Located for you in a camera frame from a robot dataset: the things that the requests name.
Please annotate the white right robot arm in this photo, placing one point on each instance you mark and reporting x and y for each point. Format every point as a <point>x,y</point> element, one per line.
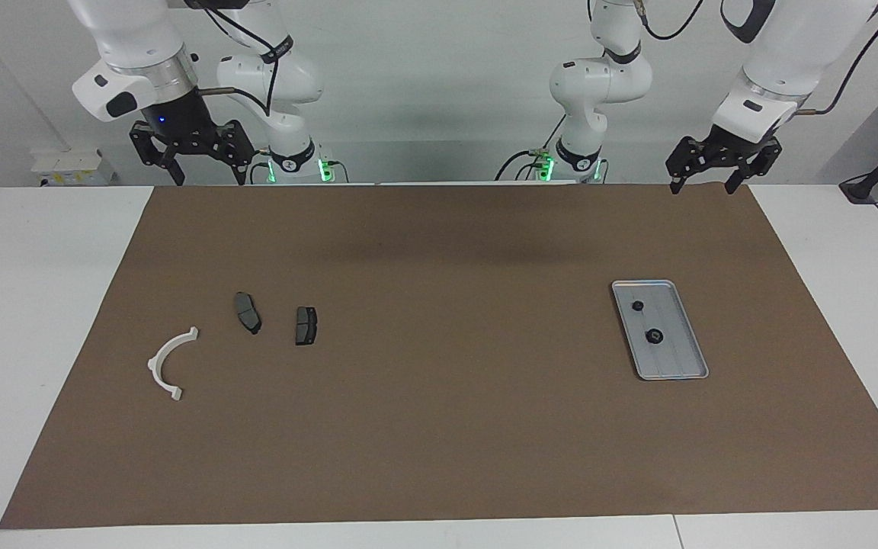
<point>134,38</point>

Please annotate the brown table mat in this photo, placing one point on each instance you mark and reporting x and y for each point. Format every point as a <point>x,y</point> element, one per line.
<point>439,427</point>

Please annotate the silver metal tray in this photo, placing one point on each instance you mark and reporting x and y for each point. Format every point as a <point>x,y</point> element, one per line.
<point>671,358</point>

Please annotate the dark grey curved brake pad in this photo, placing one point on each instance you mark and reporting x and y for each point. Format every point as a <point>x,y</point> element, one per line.
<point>247,313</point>

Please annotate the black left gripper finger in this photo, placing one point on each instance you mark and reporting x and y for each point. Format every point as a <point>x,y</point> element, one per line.
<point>687,156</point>
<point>759,160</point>

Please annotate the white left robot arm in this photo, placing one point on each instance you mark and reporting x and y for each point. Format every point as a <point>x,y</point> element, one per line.
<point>789,53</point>

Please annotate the dark grey rectangular brake pad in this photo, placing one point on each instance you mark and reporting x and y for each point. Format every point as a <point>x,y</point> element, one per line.
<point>306,326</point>

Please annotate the white power box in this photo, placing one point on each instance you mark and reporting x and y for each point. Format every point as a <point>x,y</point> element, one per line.
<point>73,168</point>

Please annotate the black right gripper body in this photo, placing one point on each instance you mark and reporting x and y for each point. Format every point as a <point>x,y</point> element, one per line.
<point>176,118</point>

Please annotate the white curved plastic bracket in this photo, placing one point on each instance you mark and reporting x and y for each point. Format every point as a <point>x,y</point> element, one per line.
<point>158,360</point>

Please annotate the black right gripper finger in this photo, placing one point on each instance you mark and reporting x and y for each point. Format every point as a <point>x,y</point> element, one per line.
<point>239,145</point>
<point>151,145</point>

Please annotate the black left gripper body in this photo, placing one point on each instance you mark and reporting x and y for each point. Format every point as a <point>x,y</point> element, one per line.
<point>736,145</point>

